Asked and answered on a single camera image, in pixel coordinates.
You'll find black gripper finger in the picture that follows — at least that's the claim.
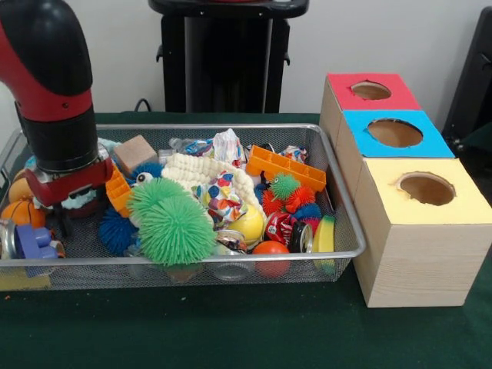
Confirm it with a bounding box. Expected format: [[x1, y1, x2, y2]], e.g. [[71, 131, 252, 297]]
[[58, 201, 74, 238]]

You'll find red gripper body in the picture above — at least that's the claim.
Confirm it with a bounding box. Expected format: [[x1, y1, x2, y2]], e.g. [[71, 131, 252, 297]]
[[23, 158, 115, 207]]

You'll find wooden box with three holes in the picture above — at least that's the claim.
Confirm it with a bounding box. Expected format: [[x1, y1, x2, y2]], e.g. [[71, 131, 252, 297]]
[[319, 73, 492, 308]]

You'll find blue spiky ball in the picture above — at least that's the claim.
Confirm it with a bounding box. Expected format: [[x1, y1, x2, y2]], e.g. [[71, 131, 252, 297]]
[[98, 206, 141, 257]]

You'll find orange plastic toy piece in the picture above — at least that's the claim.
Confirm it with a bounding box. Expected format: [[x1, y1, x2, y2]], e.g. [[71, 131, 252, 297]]
[[104, 165, 133, 218]]

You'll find brown wooden cube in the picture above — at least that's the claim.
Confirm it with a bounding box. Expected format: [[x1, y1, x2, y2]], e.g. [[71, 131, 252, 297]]
[[114, 135, 158, 174]]

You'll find green spiky googly-eyed toy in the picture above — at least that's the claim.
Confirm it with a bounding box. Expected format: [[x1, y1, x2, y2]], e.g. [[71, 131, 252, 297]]
[[127, 178, 189, 224]]

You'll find large green spiky ball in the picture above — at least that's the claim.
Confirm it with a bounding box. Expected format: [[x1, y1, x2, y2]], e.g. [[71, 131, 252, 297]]
[[138, 196, 218, 267]]

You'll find cream waffle cloth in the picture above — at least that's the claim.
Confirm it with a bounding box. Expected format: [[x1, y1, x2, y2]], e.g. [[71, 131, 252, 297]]
[[161, 154, 262, 224]]

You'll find colourful polka-dot cloth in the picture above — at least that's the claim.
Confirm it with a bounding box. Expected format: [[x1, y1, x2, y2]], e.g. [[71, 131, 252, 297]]
[[196, 173, 251, 228]]

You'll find yellow ball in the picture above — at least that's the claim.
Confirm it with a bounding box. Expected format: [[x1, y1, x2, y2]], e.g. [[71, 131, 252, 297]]
[[231, 204, 266, 245]]

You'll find green cloth table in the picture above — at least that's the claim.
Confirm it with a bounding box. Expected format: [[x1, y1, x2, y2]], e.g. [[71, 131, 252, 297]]
[[0, 111, 492, 369]]

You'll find red-orange ball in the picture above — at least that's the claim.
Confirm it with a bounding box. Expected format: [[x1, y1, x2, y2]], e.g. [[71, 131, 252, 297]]
[[252, 239, 291, 276]]

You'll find orange plastic tray block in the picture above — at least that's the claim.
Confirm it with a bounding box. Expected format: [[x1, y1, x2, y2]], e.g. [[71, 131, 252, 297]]
[[246, 145, 327, 191]]

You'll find black floor stand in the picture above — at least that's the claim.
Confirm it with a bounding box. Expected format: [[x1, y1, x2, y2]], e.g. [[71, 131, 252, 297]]
[[444, 6, 492, 155]]

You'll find wire mesh bin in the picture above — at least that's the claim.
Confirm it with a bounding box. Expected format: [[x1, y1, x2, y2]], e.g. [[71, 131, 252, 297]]
[[0, 123, 368, 290]]

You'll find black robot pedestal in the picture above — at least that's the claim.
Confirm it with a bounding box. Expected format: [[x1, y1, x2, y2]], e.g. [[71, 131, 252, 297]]
[[148, 0, 312, 114]]

